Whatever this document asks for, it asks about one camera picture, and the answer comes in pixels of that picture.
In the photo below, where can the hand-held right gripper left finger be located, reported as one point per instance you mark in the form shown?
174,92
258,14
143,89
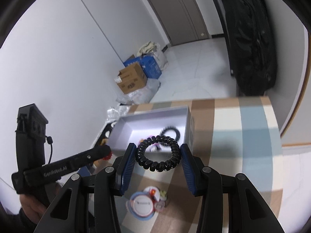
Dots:
126,168

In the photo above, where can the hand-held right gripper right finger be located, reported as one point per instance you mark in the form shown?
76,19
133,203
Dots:
188,171

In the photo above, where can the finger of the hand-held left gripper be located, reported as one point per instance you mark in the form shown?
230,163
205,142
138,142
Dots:
92,156

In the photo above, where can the red hair accessory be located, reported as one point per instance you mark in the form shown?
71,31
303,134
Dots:
107,156

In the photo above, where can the pink white hair accessory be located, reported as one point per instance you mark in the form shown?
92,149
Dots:
153,147

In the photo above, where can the blue bangle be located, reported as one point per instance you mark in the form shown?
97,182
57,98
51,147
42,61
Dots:
128,205

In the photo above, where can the white round badge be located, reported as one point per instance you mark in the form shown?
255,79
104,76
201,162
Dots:
142,203

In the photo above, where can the pink hair clip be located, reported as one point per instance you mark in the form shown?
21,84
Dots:
160,205

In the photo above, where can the white cardboard box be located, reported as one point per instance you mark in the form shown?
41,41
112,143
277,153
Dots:
145,123

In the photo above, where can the person's left hand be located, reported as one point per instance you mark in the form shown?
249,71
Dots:
31,208

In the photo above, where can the tan boot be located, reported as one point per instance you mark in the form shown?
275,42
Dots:
105,142

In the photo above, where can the black white sneaker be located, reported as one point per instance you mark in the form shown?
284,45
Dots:
109,131

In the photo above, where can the small yellow hair accessory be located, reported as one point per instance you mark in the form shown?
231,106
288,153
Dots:
164,194

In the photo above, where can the silver plastic parcel bag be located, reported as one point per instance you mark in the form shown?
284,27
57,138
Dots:
114,112

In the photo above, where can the checkered tablecloth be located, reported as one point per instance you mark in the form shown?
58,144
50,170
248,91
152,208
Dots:
243,150

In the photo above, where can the grey plastic parcel bag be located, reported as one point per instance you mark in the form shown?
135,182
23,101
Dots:
143,92

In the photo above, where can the brown cardboard box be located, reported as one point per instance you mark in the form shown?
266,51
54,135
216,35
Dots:
132,77

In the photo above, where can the blue cardboard box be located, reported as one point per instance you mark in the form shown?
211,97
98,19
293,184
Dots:
151,66

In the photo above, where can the black backpack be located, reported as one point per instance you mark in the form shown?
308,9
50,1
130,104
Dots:
250,41

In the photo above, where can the grey door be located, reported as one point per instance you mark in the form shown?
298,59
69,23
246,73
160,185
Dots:
179,12

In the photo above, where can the dark sliding door frame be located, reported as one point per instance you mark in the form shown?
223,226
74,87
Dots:
213,4

